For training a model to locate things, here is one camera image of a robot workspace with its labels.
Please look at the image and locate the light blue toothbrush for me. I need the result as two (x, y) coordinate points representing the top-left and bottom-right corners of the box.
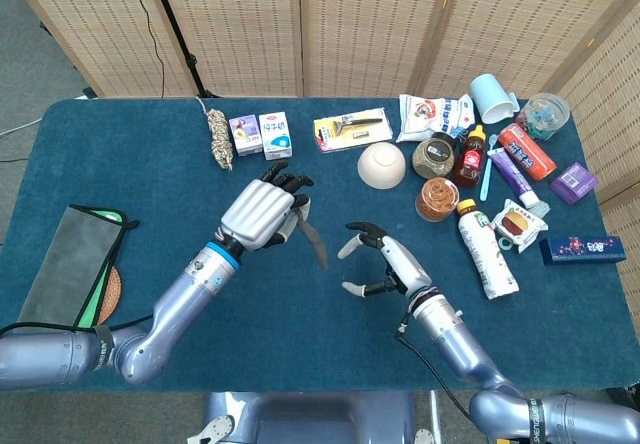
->
(479, 133), (500, 203)

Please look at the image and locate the grey green folded pouch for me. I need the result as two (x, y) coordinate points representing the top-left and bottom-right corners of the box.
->
(16, 203), (141, 331)

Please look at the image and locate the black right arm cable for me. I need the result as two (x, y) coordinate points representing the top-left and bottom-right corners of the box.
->
(393, 308), (476, 423)

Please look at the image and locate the purple toothpaste tube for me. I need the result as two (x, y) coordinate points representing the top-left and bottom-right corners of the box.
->
(487, 147), (551, 217)

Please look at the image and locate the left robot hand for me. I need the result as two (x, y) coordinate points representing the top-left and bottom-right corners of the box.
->
(218, 160), (315, 253)

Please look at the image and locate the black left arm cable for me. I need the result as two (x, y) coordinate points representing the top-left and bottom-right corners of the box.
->
(0, 313), (154, 338)

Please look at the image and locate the black hanging cable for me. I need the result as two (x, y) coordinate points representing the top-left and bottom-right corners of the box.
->
(128, 0), (167, 98)

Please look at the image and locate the dark blue long box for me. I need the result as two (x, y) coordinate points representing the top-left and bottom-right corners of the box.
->
(538, 235), (627, 267)

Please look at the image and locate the red orange tube can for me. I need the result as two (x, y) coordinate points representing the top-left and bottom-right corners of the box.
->
(498, 122), (558, 182)

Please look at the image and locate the beige upturned bowl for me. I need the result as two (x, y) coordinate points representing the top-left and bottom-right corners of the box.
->
(356, 141), (407, 190)

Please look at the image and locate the brown sauce bottle yellow cap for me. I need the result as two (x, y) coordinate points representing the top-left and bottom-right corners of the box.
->
(452, 124), (488, 189)

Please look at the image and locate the purple small box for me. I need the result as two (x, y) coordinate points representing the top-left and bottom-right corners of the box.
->
(549, 162), (600, 206)

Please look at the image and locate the braided rope bundle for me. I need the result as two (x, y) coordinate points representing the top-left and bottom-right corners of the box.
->
(194, 96), (235, 172)

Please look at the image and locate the black tripod stand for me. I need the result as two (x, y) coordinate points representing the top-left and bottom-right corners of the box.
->
(144, 0), (221, 99)

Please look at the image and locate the clear jar of clips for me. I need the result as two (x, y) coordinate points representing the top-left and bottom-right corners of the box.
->
(515, 92), (571, 142)

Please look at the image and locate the purple milk carton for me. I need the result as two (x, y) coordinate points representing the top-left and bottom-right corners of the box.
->
(228, 114), (264, 158)

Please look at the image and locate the light blue mug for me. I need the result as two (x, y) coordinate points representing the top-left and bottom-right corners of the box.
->
(468, 73), (521, 125)

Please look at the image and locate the white blue milk carton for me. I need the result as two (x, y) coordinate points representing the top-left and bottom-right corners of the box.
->
(258, 111), (294, 161)

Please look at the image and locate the white drink bottle yellow cap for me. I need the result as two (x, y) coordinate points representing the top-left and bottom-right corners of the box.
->
(455, 198), (520, 301)

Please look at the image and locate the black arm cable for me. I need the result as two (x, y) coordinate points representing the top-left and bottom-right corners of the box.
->
(0, 313), (154, 338)
(393, 308), (476, 423)

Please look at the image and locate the packaged bread snack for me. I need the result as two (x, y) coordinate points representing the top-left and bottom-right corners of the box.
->
(490, 198), (550, 254)

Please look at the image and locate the razor on yellow card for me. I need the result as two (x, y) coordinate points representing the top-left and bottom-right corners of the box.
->
(312, 107), (394, 154)

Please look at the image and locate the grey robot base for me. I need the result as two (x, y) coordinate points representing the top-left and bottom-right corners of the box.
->
(187, 391), (436, 444)

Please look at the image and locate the glass spice jar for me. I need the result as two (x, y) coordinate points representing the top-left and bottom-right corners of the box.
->
(411, 132), (457, 180)

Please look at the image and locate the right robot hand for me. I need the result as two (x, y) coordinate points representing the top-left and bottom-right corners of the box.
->
(337, 221), (433, 300)

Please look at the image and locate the white floor cable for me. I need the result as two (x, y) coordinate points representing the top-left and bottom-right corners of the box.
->
(0, 116), (44, 139)

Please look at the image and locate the blue table cloth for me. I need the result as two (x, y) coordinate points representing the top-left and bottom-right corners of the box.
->
(0, 96), (629, 395)

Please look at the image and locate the grey putty strip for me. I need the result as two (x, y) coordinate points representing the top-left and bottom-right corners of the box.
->
(292, 196), (330, 270)

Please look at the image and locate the white snack bag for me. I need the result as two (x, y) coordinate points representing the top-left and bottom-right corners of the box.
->
(396, 93), (475, 144)

